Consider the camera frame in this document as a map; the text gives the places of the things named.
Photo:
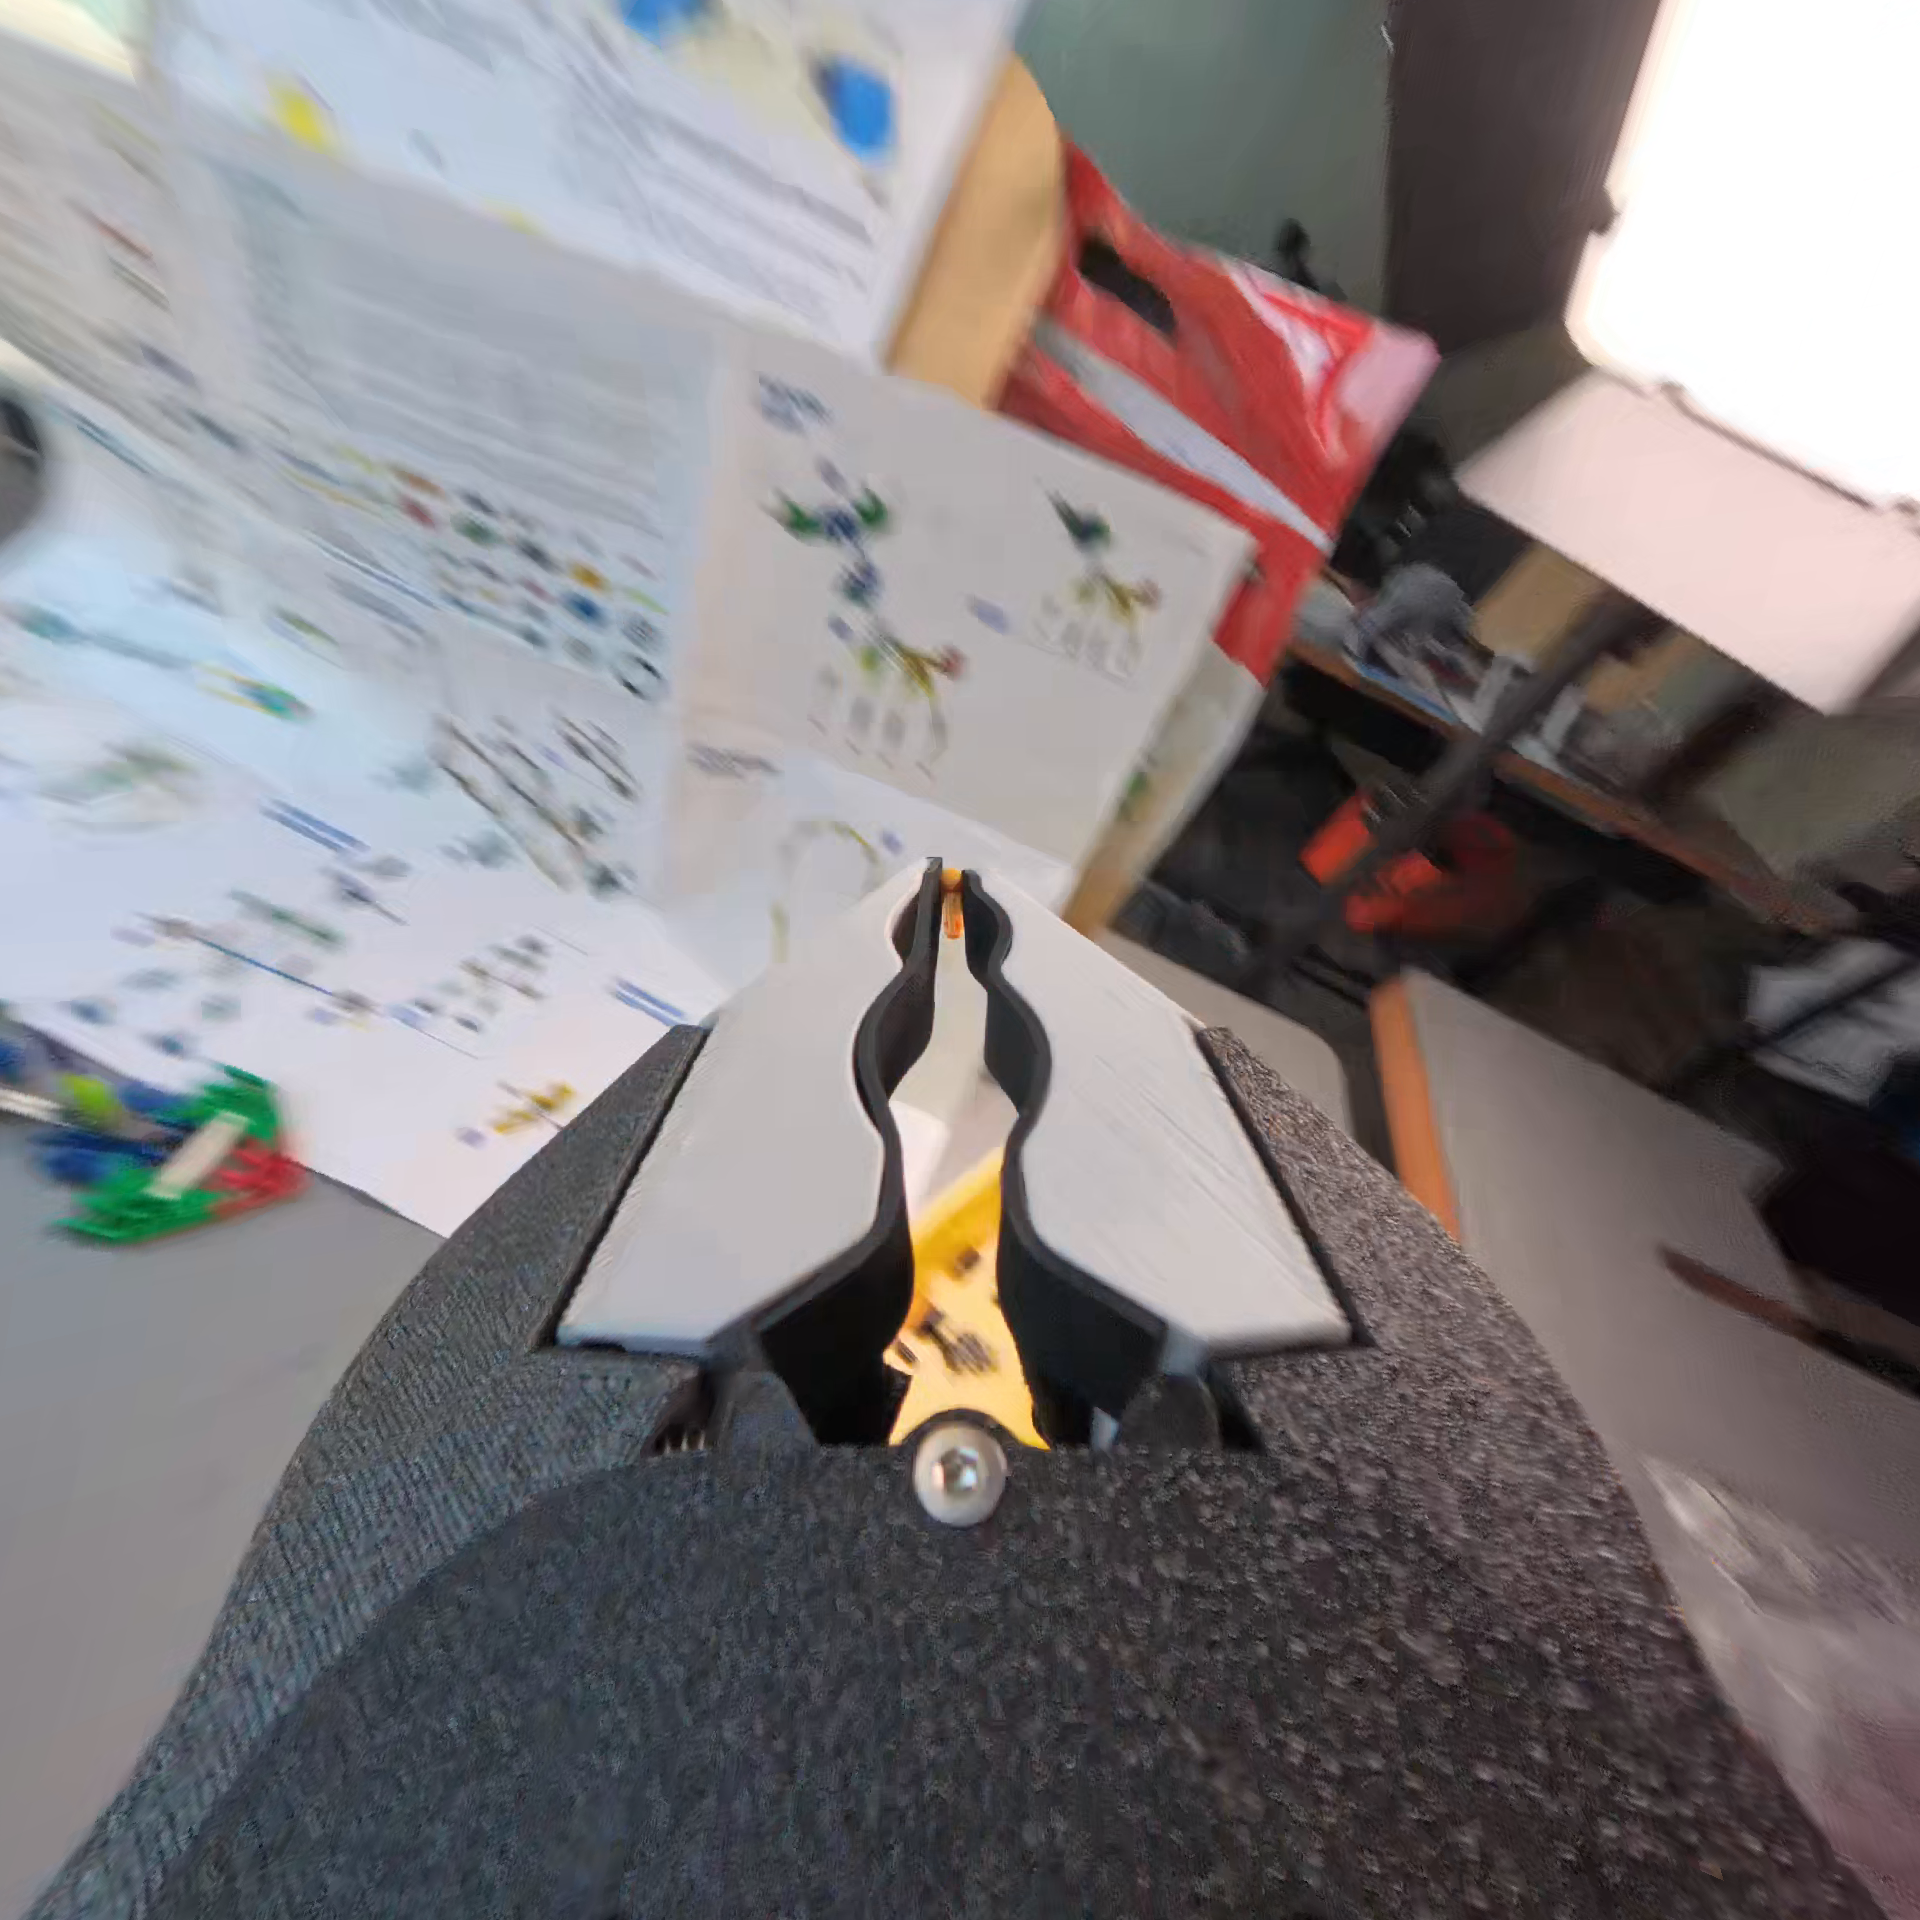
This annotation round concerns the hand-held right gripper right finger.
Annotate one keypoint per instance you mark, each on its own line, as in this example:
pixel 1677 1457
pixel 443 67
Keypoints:
pixel 1201 1198

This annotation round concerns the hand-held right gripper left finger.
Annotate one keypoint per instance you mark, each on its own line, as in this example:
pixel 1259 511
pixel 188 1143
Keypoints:
pixel 721 1198

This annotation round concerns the colourful toy rod model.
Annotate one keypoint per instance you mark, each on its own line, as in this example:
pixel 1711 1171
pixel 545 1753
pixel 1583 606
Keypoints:
pixel 164 1158

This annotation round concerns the white printed task sheet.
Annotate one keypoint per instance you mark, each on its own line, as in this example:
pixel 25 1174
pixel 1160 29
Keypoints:
pixel 603 121

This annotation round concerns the yellow plastic bin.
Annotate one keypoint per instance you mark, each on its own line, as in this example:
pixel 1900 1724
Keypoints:
pixel 962 1292

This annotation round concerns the wood-edged grey table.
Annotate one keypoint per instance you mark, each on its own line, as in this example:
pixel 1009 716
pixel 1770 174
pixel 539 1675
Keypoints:
pixel 1562 1198

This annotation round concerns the black light stand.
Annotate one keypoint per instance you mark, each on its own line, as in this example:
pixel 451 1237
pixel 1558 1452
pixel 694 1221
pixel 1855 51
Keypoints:
pixel 1469 765

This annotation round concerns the wooden background table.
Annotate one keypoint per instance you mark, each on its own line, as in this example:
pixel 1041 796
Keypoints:
pixel 1622 794

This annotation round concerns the white folded instruction booklet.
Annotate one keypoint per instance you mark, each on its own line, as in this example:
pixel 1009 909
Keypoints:
pixel 451 660

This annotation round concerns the clear plastic bag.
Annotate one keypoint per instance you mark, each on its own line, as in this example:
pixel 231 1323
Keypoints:
pixel 1799 1620

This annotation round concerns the studio light panel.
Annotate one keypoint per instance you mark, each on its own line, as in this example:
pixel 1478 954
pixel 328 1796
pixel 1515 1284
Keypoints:
pixel 1770 301

